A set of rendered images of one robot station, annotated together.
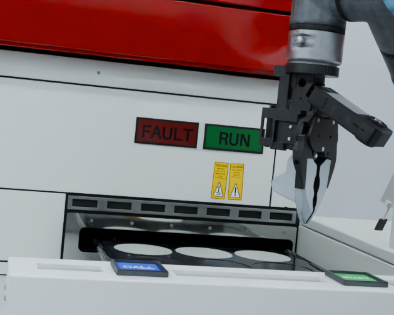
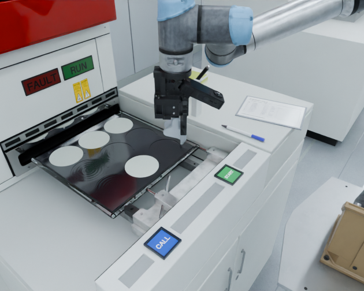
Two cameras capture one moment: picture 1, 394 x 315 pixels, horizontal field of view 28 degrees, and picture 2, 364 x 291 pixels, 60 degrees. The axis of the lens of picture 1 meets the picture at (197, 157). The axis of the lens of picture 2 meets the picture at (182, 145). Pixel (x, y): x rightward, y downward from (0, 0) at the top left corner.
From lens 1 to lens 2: 0.69 m
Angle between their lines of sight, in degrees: 49
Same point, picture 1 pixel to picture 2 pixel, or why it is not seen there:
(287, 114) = (171, 102)
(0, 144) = not seen: outside the picture
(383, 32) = (222, 49)
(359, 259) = not seen: hidden behind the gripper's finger
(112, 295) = (170, 273)
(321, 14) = (186, 44)
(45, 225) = not seen: outside the picture
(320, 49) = (186, 64)
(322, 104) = (190, 93)
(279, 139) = (167, 114)
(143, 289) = (180, 259)
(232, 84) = (67, 36)
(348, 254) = not seen: hidden behind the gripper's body
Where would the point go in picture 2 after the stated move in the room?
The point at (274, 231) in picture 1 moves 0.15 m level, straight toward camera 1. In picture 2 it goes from (110, 103) to (127, 122)
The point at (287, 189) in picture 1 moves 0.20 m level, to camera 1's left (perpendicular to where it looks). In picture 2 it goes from (174, 134) to (102, 165)
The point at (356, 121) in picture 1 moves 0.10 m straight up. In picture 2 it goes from (211, 99) to (214, 58)
